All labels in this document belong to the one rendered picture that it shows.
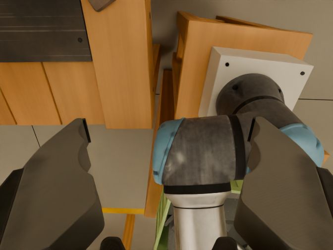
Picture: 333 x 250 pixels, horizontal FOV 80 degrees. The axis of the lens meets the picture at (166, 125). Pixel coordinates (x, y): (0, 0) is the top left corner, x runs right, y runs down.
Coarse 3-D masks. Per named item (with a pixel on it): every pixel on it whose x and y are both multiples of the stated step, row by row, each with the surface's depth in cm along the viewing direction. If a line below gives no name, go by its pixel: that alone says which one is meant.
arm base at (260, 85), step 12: (228, 84) 45; (240, 84) 44; (252, 84) 42; (264, 84) 41; (276, 84) 43; (228, 96) 44; (240, 96) 42; (252, 96) 39; (264, 96) 38; (276, 96) 40; (216, 108) 49; (228, 108) 43; (240, 108) 39
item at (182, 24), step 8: (184, 16) 71; (192, 16) 77; (216, 16) 123; (224, 16) 119; (176, 24) 119; (184, 24) 65; (240, 24) 81; (248, 24) 73; (256, 24) 73; (184, 32) 62; (184, 40) 60; (176, 56) 115; (176, 64) 107; (176, 72) 94; (176, 80) 85; (176, 88) 77; (176, 96) 71
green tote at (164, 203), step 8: (232, 184) 67; (240, 184) 68; (232, 192) 65; (160, 200) 89; (168, 200) 67; (160, 208) 87; (168, 208) 69; (160, 216) 82; (160, 224) 76; (160, 232) 77; (160, 240) 87; (160, 248) 84
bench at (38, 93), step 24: (0, 72) 53; (24, 72) 53; (48, 72) 53; (72, 72) 53; (0, 96) 57; (24, 96) 57; (48, 96) 57; (72, 96) 57; (96, 96) 57; (0, 120) 61; (24, 120) 61; (48, 120) 61; (72, 120) 61; (96, 120) 61
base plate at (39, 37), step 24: (0, 0) 43; (24, 0) 43; (48, 0) 43; (72, 0) 43; (0, 24) 45; (24, 24) 45; (48, 24) 45; (72, 24) 45; (0, 48) 48; (24, 48) 48; (48, 48) 48; (72, 48) 48
